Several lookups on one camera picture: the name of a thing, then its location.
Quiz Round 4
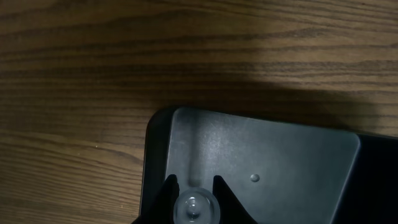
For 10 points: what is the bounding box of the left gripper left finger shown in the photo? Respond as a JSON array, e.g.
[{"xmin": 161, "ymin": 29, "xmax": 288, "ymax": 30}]
[{"xmin": 132, "ymin": 174, "xmax": 180, "ymax": 224}]

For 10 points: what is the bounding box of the black tray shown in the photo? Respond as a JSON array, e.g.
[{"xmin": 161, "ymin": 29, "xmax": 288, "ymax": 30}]
[{"xmin": 139, "ymin": 105, "xmax": 398, "ymax": 224}]

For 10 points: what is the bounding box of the clear test tube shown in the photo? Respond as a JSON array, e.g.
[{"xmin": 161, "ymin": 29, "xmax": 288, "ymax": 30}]
[{"xmin": 173, "ymin": 108, "xmax": 221, "ymax": 224}]

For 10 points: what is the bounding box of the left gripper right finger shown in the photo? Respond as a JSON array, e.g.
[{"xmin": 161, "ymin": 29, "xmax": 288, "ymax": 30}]
[{"xmin": 213, "ymin": 175, "xmax": 259, "ymax": 224}]

